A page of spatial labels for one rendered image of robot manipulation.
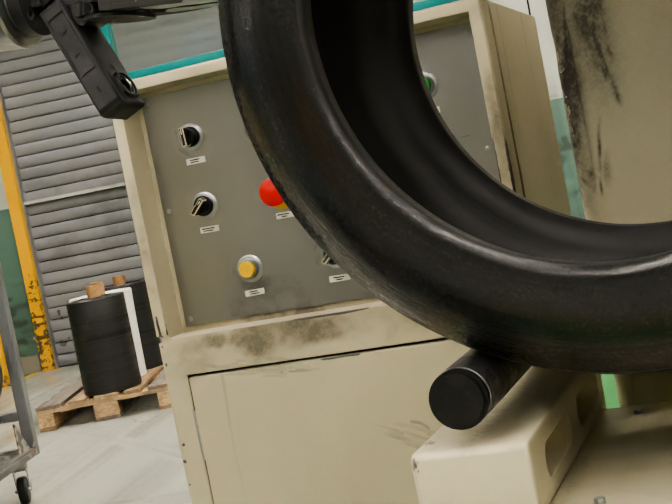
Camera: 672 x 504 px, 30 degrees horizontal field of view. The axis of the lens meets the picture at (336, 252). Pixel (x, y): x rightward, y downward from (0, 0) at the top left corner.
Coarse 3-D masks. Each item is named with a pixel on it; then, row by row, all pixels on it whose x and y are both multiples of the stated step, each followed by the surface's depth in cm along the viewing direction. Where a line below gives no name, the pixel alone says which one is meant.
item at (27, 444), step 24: (0, 264) 535; (0, 288) 531; (0, 312) 532; (0, 384) 517; (24, 384) 536; (24, 408) 534; (24, 432) 534; (0, 456) 535; (24, 456) 521; (0, 480) 491; (24, 480) 524
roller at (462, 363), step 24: (456, 360) 96; (480, 360) 93; (504, 360) 97; (432, 384) 90; (456, 384) 90; (480, 384) 89; (504, 384) 94; (432, 408) 91; (456, 408) 90; (480, 408) 89
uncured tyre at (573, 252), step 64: (256, 0) 91; (320, 0) 114; (384, 0) 116; (256, 64) 92; (320, 64) 92; (384, 64) 117; (256, 128) 95; (320, 128) 90; (384, 128) 117; (448, 128) 118; (320, 192) 91; (384, 192) 89; (448, 192) 116; (512, 192) 116; (384, 256) 90; (448, 256) 88; (512, 256) 87; (576, 256) 113; (640, 256) 111; (448, 320) 91; (512, 320) 88; (576, 320) 86; (640, 320) 85
